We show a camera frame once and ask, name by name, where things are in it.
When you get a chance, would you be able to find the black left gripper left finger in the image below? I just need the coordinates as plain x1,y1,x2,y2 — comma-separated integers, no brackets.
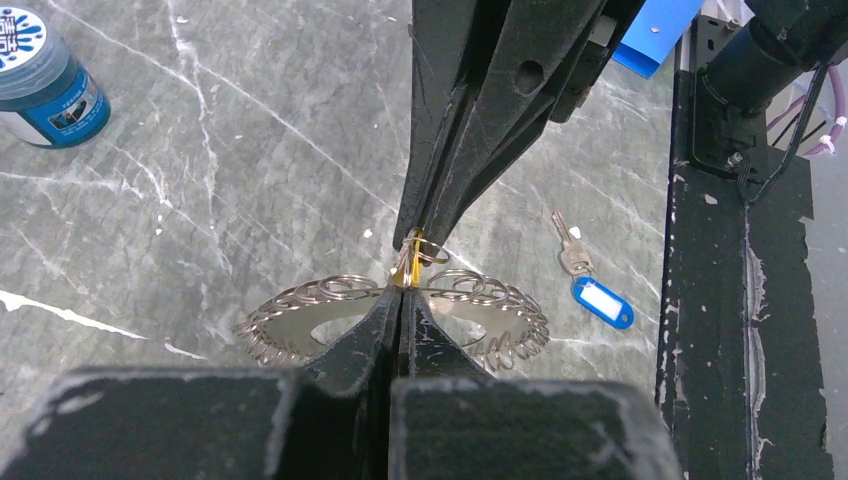
1,287,403,479

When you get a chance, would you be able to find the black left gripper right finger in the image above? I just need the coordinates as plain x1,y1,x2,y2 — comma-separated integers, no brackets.
389,289,683,479

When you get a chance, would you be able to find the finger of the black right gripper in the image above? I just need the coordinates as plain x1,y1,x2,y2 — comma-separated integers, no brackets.
444,1,642,243
393,1,511,249

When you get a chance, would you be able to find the blue round jar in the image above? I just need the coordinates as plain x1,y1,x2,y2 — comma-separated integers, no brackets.
1,3,111,149

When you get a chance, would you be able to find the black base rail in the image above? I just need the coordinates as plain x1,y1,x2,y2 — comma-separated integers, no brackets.
654,13,836,480

